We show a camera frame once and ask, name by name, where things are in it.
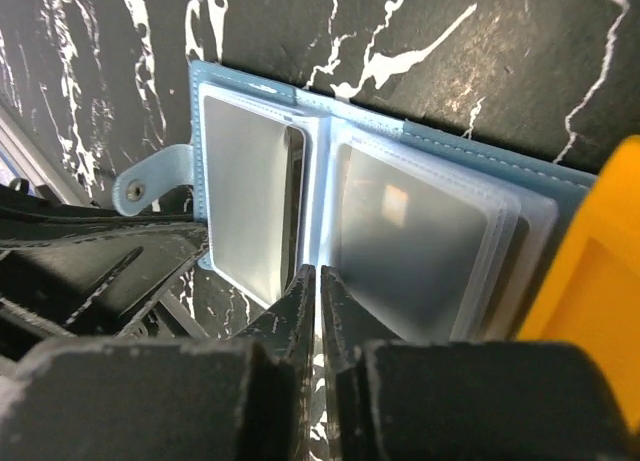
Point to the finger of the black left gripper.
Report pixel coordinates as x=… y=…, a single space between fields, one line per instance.
x=96 y=284
x=28 y=218

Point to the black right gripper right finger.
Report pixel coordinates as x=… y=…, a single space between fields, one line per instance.
x=388 y=399

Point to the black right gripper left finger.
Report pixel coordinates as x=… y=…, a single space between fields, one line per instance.
x=244 y=398

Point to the small orange card bin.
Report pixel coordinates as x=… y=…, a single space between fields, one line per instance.
x=590 y=295

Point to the black credit card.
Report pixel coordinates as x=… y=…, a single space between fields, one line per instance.
x=295 y=143

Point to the black marble pattern mat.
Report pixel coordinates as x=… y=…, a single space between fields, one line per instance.
x=90 y=87

